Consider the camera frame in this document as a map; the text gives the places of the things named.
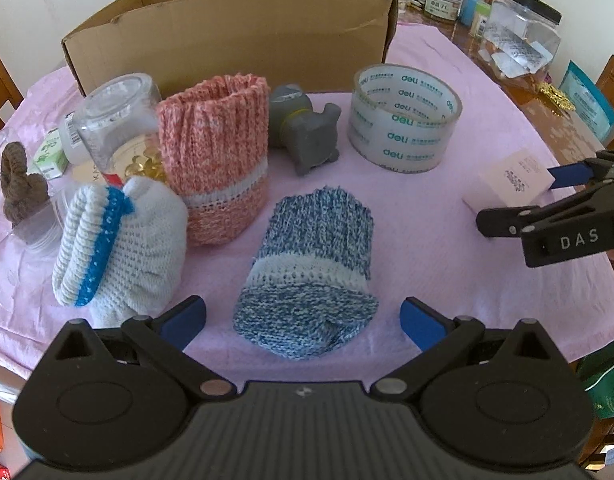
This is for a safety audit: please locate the pink cosmetic box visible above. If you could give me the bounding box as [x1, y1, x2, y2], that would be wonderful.
[462, 148, 555, 214]

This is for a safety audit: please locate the green tissue pack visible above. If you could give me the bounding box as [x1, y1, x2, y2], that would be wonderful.
[28, 128, 68, 180]

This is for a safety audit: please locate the clear capsule jar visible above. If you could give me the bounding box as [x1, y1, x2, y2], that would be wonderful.
[73, 73, 161, 186]

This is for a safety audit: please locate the clear tape roll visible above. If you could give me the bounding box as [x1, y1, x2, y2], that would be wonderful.
[348, 64, 463, 174]

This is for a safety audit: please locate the large black-lid plastic jar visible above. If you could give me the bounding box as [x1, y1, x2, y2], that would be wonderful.
[478, 0, 562, 88]

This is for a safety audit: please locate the pink table cloth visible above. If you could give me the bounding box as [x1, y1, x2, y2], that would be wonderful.
[0, 22, 614, 386]

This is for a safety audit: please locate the blue small container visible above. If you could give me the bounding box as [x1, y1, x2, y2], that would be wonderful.
[459, 0, 479, 27]

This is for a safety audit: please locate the brown knitted item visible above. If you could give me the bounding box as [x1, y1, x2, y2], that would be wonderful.
[0, 142, 49, 228]

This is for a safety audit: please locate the grey toy elephant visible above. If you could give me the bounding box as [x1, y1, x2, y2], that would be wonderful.
[268, 84, 342, 176]

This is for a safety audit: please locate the small black-lid jar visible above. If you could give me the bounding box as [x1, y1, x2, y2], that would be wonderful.
[424, 0, 462, 23]

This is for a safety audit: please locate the cardboard box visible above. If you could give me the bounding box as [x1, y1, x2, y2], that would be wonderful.
[62, 0, 398, 96]

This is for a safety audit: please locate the gold chain trinket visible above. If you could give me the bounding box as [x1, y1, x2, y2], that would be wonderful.
[537, 81, 576, 112]

